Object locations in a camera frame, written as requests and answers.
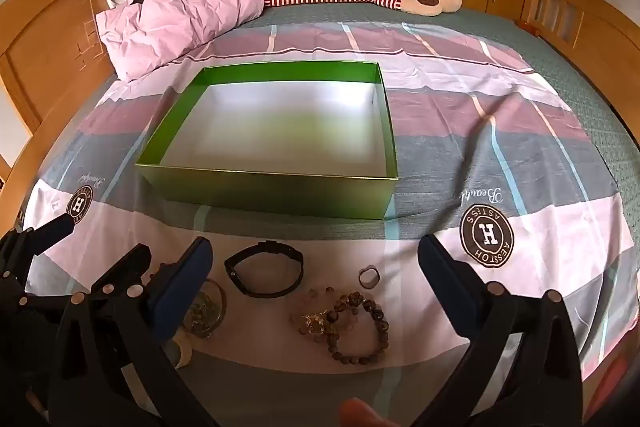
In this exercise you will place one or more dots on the gold brooch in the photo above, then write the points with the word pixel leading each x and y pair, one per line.
pixel 312 325

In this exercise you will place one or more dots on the bronze metal bangle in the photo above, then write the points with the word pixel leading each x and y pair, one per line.
pixel 223 307

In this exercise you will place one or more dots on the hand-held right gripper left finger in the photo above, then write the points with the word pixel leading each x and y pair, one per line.
pixel 186 279

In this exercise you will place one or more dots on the black wristwatch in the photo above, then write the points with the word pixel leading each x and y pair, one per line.
pixel 265 247

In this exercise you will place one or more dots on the person's right hand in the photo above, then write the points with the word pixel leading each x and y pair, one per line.
pixel 357 413

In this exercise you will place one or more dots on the striped printed bedsheet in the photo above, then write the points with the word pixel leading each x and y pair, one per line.
pixel 500 147

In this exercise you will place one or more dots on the green cardboard box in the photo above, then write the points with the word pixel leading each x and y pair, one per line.
pixel 280 194

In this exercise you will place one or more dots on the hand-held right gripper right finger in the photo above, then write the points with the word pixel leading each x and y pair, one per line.
pixel 431 259

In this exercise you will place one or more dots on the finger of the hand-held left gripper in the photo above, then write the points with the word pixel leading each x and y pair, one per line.
pixel 52 229
pixel 127 264

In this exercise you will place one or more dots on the pink pillow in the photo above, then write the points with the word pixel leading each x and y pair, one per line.
pixel 190 7

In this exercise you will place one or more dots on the wooden footboard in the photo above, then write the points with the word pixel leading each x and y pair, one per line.
pixel 600 32

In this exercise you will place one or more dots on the wooden headboard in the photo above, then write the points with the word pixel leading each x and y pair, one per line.
pixel 45 57

